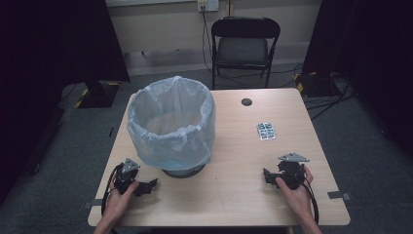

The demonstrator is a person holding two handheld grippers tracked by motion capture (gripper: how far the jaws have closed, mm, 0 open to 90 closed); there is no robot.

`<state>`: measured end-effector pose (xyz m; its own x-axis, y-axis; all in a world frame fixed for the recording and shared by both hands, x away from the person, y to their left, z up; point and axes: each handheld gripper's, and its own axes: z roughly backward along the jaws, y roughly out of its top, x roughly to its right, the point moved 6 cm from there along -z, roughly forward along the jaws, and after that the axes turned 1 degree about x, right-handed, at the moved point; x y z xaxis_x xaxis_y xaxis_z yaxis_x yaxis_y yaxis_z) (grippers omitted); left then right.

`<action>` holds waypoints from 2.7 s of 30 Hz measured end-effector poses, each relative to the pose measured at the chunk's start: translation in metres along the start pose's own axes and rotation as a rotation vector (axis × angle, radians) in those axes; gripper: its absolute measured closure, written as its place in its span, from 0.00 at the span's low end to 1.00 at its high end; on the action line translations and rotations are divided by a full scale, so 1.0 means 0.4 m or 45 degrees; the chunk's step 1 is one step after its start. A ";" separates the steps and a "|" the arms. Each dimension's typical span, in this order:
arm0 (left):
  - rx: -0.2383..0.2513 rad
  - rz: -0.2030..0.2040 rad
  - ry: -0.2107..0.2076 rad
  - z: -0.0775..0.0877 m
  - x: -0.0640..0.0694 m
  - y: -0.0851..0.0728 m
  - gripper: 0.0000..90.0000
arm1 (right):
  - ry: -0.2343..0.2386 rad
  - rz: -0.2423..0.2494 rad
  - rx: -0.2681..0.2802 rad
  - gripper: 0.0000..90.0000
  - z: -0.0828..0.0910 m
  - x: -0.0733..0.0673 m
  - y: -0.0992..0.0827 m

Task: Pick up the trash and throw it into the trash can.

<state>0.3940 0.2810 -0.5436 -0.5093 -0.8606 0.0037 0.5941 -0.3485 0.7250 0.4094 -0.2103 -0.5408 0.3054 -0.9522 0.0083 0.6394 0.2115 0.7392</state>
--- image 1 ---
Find person's right hand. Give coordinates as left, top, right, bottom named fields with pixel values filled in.
left=275, top=165, right=315, bottom=217

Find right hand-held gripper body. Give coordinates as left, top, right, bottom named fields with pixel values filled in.
left=277, top=152, right=311, bottom=191

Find black curtain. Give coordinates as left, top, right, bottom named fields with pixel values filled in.
left=302, top=0, right=413, bottom=157
left=0, top=0, right=131, bottom=206

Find black yellow-striped stand base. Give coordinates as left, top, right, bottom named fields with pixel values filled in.
left=74, top=80, right=121, bottom=110
left=292, top=71, right=343, bottom=98

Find black folding chair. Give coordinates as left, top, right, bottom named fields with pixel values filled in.
left=210, top=16, right=282, bottom=91

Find black floor cables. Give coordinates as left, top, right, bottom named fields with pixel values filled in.
left=304, top=77, right=357, bottom=122

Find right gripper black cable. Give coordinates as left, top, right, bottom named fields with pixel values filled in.
left=291, top=169, right=320, bottom=226

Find person's left hand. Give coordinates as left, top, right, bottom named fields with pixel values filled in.
left=104, top=179, right=140, bottom=222

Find silver pill blister pack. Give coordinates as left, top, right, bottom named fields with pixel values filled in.
left=256, top=122, right=277, bottom=141

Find white wall socket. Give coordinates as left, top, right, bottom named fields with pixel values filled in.
left=197, top=0, right=220, bottom=14

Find bin with white plastic liner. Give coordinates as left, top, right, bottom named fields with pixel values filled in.
left=126, top=75, right=217, bottom=172

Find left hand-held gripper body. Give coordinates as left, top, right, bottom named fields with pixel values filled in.
left=113, top=158, right=141, bottom=196

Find grey tape strip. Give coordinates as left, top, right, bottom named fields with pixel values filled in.
left=83, top=199, right=103, bottom=211
left=326, top=191, right=353, bottom=201

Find black wall socket cable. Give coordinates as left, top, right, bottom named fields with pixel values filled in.
left=200, top=5, right=216, bottom=74

